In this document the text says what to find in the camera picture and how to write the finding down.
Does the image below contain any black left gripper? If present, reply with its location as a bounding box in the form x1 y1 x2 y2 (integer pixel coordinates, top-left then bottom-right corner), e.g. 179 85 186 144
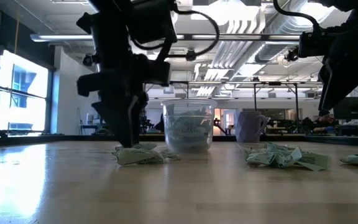
76 52 172 149

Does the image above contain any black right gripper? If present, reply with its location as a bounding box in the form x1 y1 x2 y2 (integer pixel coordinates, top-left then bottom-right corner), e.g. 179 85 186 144
317 18 358 118

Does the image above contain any clear plastic cup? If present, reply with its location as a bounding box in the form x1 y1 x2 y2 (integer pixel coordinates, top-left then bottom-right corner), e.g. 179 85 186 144
162 98 219 154

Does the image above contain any black computer monitor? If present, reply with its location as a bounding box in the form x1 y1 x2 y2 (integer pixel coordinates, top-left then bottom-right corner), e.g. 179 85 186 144
333 96 358 121

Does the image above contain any lavender faceted mug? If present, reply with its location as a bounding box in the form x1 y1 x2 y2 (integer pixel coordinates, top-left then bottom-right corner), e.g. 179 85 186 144
234 111 269 144

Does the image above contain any long ceiling light strip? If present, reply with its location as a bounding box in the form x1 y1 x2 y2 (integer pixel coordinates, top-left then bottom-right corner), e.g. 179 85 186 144
29 33 301 43

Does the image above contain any large glass window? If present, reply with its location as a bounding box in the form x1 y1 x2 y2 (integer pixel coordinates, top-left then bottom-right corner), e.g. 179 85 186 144
0 49 54 135

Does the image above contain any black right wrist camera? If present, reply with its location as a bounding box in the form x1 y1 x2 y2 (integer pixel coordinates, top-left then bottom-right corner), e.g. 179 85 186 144
297 29 334 59

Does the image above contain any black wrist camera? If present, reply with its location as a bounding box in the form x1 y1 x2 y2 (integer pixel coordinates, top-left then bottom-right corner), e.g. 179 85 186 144
129 0 178 44
297 29 334 59

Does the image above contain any black ceiling-mounted camera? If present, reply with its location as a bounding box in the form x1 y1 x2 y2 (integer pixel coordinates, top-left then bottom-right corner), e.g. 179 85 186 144
284 46 301 62

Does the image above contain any silver ventilation duct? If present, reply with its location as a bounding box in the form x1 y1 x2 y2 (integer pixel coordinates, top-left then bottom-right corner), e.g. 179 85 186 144
253 0 323 65

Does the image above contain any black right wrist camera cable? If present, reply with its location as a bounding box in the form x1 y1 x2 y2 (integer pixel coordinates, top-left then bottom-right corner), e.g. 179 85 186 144
272 0 321 32

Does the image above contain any black hanging round camera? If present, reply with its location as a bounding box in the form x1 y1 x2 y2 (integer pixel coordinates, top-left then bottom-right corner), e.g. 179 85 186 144
185 48 198 62

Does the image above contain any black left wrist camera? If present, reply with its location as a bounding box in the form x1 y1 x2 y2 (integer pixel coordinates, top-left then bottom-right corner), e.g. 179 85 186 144
129 0 178 44

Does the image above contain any black metal station frame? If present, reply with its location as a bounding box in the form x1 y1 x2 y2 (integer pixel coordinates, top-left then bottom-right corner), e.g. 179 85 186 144
144 80 323 134

